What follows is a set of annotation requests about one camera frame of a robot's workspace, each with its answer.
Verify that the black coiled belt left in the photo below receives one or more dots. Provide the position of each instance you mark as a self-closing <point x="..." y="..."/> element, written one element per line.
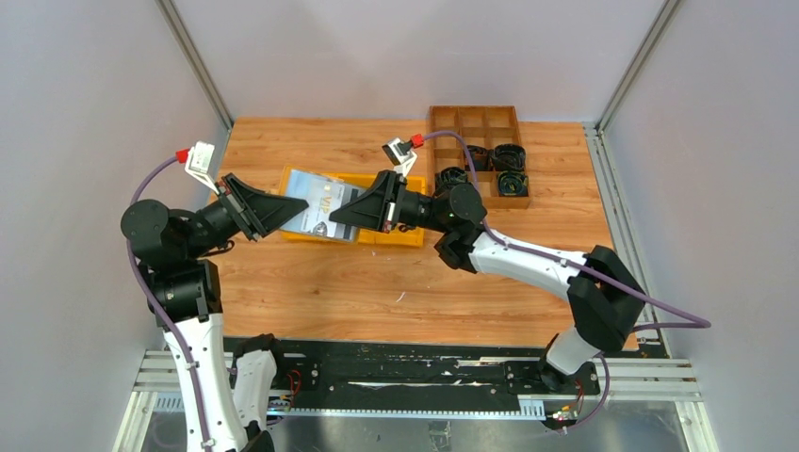
<point x="479" y="159"/>

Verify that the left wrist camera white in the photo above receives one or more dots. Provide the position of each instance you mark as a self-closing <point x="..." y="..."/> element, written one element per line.
<point x="198" y="164"/>

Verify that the yellow leather card holder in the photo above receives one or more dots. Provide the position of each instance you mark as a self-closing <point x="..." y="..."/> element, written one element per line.
<point x="318" y="206"/>

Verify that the yellow bin middle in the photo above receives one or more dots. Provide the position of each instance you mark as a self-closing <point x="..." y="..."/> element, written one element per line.
<point x="368" y="206"/>

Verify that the black coiled belt front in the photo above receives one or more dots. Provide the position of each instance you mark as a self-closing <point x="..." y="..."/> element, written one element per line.
<point x="449" y="177"/>

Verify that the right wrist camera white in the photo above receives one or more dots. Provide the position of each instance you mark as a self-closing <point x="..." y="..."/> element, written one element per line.
<point x="401" y="154"/>

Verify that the yellow bin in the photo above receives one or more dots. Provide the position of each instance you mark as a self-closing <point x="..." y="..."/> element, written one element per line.
<point x="410" y="238"/>
<point x="368" y="206"/>

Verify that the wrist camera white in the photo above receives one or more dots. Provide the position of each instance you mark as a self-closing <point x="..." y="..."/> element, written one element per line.
<point x="401" y="154"/>
<point x="198" y="164"/>

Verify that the brown wooden compartment tray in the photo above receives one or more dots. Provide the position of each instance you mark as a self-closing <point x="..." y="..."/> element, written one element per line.
<point x="482" y="125"/>

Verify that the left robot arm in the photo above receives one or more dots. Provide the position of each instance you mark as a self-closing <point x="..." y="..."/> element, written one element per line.
<point x="226" y="404"/>

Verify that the yellow bin right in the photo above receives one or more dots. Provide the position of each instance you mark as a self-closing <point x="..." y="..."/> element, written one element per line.
<point x="410" y="238"/>

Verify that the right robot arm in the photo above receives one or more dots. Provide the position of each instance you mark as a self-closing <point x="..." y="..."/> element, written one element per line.
<point x="604" y="299"/>

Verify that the black green coiled belt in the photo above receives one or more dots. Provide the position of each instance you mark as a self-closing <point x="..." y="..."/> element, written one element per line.
<point x="512" y="184"/>

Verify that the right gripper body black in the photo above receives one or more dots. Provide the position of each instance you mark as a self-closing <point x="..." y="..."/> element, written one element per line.
<point x="392" y="203"/>

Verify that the black coiled belt right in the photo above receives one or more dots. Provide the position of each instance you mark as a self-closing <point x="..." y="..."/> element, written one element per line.
<point x="509" y="157"/>

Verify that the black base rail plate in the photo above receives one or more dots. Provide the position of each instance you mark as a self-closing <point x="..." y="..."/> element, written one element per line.
<point x="363" y="376"/>

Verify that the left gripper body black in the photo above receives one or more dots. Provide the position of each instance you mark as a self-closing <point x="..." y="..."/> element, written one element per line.
<point x="237" y="207"/>

